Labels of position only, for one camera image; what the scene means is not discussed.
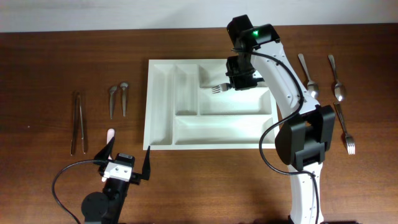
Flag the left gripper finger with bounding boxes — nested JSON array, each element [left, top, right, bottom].
[[94, 137, 115, 165], [141, 146, 151, 180]]

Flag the steel fork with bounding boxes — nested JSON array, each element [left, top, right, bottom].
[[334, 102, 356, 155], [211, 83, 233, 94]]

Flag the steel tablespoon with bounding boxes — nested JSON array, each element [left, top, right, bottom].
[[328, 55, 346, 101], [298, 54, 319, 99]]

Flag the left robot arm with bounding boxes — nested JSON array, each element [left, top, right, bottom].
[[81, 138, 150, 223]]

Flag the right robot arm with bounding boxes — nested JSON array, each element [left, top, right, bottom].
[[226, 15, 335, 223]]

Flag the white plastic cutlery tray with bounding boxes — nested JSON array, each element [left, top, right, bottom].
[[144, 59, 278, 150]]

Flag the steel kitchen tongs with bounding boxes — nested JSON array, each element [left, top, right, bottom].
[[70, 91, 87, 156]]

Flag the small steel spoon left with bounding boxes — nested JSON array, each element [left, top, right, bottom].
[[109, 85, 118, 119]]

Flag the small steel spoon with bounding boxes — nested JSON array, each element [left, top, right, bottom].
[[109, 85, 118, 119], [120, 82, 129, 117]]

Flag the small steel spoon right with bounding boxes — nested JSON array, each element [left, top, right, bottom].
[[120, 82, 129, 117]]

